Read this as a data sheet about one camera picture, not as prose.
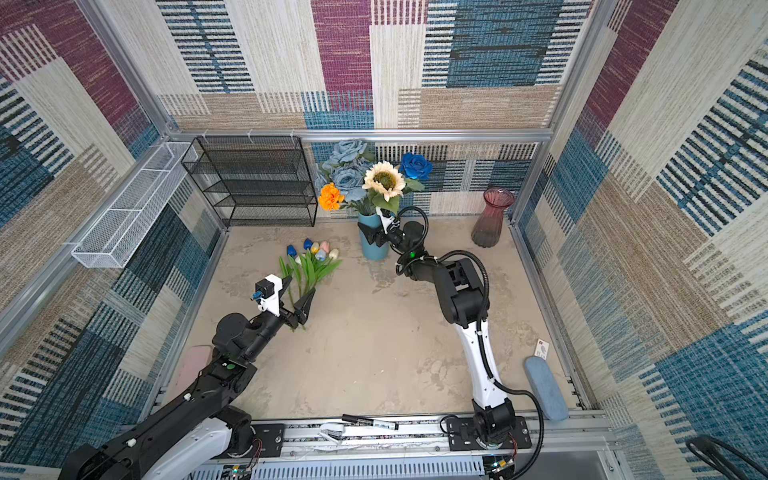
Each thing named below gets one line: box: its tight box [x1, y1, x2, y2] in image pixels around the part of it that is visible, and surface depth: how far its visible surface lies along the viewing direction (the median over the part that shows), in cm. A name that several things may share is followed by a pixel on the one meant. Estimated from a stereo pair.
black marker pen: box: [341, 414, 399, 430], surface depth 77 cm
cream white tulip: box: [305, 248, 342, 295], surface depth 108 cm
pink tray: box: [174, 345, 212, 396], surface depth 85 cm
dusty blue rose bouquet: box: [315, 140, 375, 202], surface depth 85 cm
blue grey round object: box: [524, 356, 570, 422], surface depth 81 cm
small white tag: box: [534, 339, 550, 360], surface depth 88 cm
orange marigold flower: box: [318, 182, 345, 211], surface depth 83 cm
